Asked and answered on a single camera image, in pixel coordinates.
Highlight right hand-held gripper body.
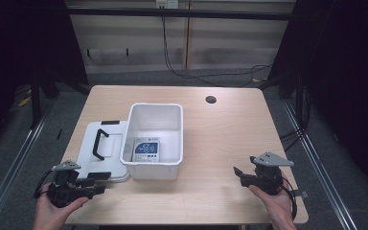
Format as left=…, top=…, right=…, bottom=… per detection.
left=249, top=150, right=295, bottom=196

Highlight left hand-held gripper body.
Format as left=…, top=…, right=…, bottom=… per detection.
left=46, top=159, right=89, bottom=209

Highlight white lid with black handle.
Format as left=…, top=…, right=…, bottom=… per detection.
left=75, top=120, right=130, bottom=183

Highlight white plastic storage box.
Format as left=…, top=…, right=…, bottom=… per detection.
left=120, top=102, right=184, bottom=181

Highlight person's left hand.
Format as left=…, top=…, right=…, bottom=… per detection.
left=33, top=183, right=89, bottom=230

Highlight person's right hand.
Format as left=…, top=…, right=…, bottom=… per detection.
left=247, top=183, right=297, bottom=230

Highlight grey tape tab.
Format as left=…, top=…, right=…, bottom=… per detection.
left=291, top=189, right=310, bottom=199

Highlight small packet with blue label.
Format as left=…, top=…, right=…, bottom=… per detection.
left=131, top=136, right=161, bottom=164

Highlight black metal stand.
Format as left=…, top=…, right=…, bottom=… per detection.
left=29, top=68, right=43, bottom=130

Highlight black curtain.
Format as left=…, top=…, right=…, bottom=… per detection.
left=267, top=0, right=368, bottom=200
left=0, top=0, right=90, bottom=161

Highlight left hand-held gripper cable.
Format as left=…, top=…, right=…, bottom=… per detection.
left=33, top=170, right=55, bottom=199

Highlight hand-held gripper cable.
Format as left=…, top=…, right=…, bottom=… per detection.
left=280, top=174, right=299, bottom=222
left=33, top=170, right=55, bottom=199

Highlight right hand-held gripper cable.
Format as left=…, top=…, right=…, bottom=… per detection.
left=280, top=174, right=299, bottom=222

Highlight black floor cables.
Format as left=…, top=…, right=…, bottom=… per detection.
left=278, top=126, right=309, bottom=153

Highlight aluminium floor rail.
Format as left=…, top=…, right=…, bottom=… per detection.
left=282, top=100, right=360, bottom=230
left=0, top=108, right=53, bottom=230

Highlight long black wall cable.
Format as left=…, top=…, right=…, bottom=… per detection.
left=161, top=15, right=273, bottom=88

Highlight black horizontal frame bar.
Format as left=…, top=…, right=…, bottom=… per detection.
left=66, top=7, right=294, bottom=22

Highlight white wall socket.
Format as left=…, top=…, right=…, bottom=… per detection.
left=155, top=0, right=180, bottom=10

